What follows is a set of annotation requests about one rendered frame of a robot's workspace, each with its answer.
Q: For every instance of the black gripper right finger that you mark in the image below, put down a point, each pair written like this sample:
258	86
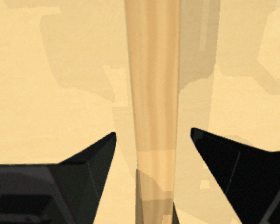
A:
248	176

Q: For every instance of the wooden post with slot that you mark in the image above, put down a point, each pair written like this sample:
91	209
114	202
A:
138	215

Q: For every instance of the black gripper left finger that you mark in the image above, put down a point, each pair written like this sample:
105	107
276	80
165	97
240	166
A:
76	184

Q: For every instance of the light wooden board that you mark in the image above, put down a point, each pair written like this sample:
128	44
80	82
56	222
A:
153	31

